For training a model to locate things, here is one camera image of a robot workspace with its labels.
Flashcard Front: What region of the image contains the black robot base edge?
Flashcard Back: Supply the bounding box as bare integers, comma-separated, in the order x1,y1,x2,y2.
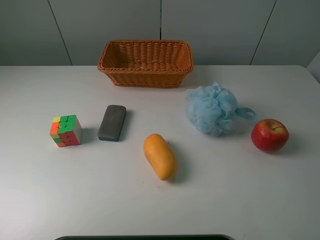
56,234,233,240

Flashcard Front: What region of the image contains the brown wicker basket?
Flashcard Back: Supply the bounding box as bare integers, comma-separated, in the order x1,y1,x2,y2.
97,40,194,89

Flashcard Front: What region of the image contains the colourful puzzle cube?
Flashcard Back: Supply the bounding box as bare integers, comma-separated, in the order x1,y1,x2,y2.
49,114,82,148

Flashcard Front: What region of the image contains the yellow mango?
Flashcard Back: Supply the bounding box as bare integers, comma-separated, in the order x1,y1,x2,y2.
143,133,178,181

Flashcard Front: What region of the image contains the grey whiteboard eraser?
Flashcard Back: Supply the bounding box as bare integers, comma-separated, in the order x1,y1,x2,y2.
97,104,127,142

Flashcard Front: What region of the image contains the blue mesh bath sponge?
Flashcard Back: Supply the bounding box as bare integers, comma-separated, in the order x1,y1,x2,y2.
185,82,256,137

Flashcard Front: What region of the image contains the red apple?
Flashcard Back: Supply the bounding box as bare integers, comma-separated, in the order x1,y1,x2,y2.
251,118,289,153

